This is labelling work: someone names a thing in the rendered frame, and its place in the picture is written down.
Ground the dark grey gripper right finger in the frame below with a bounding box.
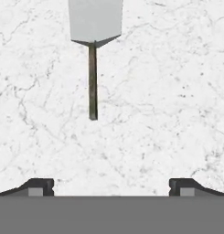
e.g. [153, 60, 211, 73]
[168, 177, 224, 197]

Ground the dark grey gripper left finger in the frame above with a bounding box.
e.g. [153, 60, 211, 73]
[0, 177, 55, 197]

